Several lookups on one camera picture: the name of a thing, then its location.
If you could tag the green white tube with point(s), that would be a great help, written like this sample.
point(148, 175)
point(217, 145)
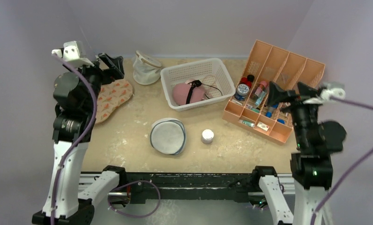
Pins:
point(247, 123)

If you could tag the orange plastic organizer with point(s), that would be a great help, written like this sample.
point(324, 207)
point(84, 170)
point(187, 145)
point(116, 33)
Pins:
point(272, 64)

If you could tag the white plastic basket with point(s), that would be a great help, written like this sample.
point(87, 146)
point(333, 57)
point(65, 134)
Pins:
point(170, 76)

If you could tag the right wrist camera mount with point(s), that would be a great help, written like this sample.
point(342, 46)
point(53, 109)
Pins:
point(326, 92)

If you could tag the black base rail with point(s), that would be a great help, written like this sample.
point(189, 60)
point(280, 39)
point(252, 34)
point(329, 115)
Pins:
point(137, 187)

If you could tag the red cap bottle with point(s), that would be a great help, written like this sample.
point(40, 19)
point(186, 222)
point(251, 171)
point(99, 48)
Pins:
point(248, 80)

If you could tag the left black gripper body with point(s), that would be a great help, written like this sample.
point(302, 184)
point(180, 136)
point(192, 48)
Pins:
point(94, 73)

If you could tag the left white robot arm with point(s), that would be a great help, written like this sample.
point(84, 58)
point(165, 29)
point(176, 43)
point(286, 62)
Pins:
point(65, 204)

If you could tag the dark pink black-strap bra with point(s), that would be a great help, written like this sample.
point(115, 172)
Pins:
point(192, 92)

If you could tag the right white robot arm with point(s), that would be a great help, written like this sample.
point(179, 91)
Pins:
point(311, 166)

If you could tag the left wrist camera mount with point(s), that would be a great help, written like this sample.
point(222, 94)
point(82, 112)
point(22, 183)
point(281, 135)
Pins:
point(74, 53)

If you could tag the blue cap tube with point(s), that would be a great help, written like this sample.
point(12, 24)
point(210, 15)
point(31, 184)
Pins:
point(271, 110)

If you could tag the pink cap bottle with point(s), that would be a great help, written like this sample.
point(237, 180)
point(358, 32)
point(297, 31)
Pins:
point(259, 89)

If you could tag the small clear white-lid jar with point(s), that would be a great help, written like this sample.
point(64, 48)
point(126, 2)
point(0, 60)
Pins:
point(207, 136)

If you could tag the blue white round jar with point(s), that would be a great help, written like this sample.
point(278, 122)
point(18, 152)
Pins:
point(242, 91)

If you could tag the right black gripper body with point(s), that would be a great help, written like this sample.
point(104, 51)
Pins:
point(297, 100)

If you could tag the white mesh laundry bag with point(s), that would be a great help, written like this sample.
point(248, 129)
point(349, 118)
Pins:
point(146, 69)
point(168, 136)

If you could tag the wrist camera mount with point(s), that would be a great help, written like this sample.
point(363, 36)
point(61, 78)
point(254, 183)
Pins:
point(74, 53)
point(326, 92)

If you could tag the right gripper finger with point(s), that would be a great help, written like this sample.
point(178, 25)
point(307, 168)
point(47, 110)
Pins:
point(277, 95)
point(306, 92)

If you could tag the carrot print oval pad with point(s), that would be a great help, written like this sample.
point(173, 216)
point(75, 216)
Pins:
point(111, 97)

